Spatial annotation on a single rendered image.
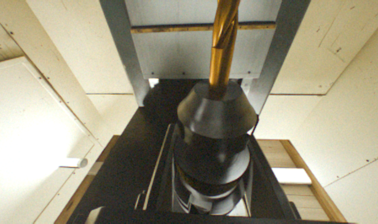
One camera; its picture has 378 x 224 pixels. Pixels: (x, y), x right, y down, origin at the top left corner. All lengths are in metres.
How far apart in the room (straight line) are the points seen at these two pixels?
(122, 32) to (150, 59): 0.14
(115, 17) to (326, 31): 1.10
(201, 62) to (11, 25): 1.05
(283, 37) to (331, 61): 0.71
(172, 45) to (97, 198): 0.52
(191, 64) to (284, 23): 0.34
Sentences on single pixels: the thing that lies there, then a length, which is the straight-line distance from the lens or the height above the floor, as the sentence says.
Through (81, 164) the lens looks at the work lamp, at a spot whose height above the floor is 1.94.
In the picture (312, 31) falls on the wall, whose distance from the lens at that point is 1.10.
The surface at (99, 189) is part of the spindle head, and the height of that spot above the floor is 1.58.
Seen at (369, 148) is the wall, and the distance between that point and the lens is 1.28.
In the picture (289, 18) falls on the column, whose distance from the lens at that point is 0.60.
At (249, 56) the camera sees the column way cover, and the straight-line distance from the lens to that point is 0.53.
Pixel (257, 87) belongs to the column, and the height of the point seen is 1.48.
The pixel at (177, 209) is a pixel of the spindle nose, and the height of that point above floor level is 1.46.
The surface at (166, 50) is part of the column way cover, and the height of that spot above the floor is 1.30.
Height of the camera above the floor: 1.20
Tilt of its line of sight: 40 degrees up
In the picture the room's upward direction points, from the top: 177 degrees clockwise
